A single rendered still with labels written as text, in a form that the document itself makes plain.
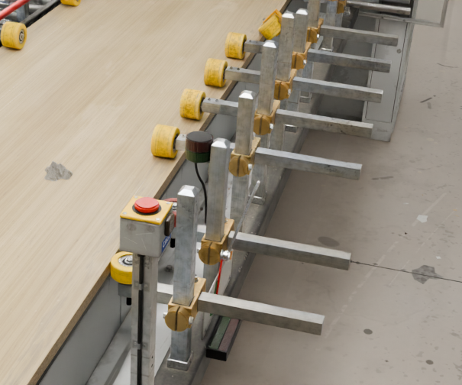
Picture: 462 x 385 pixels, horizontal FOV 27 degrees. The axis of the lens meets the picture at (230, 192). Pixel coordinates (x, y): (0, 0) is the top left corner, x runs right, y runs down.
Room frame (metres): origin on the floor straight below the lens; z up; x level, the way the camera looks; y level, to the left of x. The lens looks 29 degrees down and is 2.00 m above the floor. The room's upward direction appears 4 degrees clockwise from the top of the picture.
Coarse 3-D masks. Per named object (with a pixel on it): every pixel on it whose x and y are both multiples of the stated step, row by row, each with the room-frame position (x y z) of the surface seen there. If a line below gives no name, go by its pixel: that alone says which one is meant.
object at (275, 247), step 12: (204, 228) 1.90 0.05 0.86; (228, 240) 1.87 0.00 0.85; (240, 240) 1.86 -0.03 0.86; (252, 240) 1.86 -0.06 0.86; (264, 240) 1.87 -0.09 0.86; (276, 240) 1.87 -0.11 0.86; (252, 252) 1.86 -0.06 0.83; (264, 252) 1.85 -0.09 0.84; (276, 252) 1.85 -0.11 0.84; (288, 252) 1.84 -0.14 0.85; (300, 252) 1.83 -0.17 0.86; (312, 252) 1.83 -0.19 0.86; (324, 252) 1.83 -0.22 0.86; (336, 252) 1.84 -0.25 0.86; (348, 252) 1.84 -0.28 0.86; (324, 264) 1.82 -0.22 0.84; (336, 264) 1.82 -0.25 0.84; (348, 264) 1.81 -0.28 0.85
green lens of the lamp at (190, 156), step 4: (188, 152) 1.84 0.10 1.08; (192, 152) 1.83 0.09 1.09; (208, 152) 1.84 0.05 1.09; (188, 156) 1.84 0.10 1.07; (192, 156) 1.83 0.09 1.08; (196, 156) 1.83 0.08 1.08; (200, 156) 1.83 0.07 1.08; (204, 156) 1.83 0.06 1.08; (208, 156) 1.84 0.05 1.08; (192, 160) 1.83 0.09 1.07; (196, 160) 1.83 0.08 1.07; (200, 160) 1.83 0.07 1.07; (204, 160) 1.83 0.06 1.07; (208, 160) 1.84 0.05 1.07
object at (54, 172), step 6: (54, 162) 2.07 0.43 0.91; (48, 168) 2.04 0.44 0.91; (54, 168) 2.06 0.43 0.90; (60, 168) 2.04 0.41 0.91; (48, 174) 2.02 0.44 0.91; (54, 174) 2.01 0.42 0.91; (60, 174) 2.02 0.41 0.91; (66, 174) 2.02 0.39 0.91; (72, 174) 2.03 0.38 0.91; (54, 180) 2.00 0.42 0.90
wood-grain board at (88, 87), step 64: (128, 0) 3.41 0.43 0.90; (192, 0) 3.47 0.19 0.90; (256, 0) 3.53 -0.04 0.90; (0, 64) 2.70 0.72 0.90; (64, 64) 2.74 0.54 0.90; (128, 64) 2.78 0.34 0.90; (192, 64) 2.82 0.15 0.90; (0, 128) 2.26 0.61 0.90; (64, 128) 2.29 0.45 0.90; (128, 128) 2.32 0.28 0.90; (192, 128) 2.35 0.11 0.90; (0, 192) 1.92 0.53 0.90; (64, 192) 1.95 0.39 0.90; (128, 192) 1.97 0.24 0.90; (0, 256) 1.66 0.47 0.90; (64, 256) 1.68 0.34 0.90; (0, 320) 1.44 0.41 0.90; (64, 320) 1.46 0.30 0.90; (0, 384) 1.27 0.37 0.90
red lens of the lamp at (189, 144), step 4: (212, 136) 1.87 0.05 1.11; (188, 140) 1.84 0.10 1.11; (212, 140) 1.85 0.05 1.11; (188, 144) 1.84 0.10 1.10; (192, 144) 1.83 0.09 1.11; (196, 144) 1.83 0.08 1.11; (200, 144) 1.83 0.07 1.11; (204, 144) 1.83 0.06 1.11; (208, 144) 1.84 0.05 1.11; (188, 148) 1.84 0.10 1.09; (192, 148) 1.83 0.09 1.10; (196, 148) 1.83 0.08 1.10; (200, 148) 1.83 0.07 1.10; (204, 148) 1.83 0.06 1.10; (208, 148) 1.84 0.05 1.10; (200, 152) 1.83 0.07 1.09
